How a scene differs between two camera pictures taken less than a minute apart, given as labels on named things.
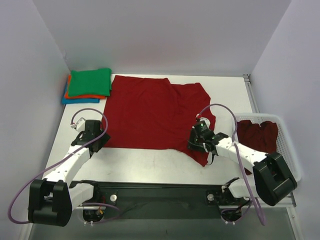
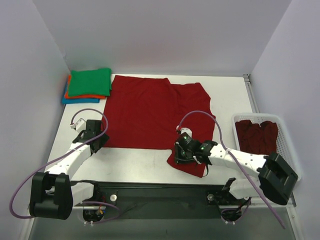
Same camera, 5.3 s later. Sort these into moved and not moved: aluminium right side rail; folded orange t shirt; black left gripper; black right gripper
Moved: black right gripper
Not moved: aluminium right side rail; folded orange t shirt; black left gripper
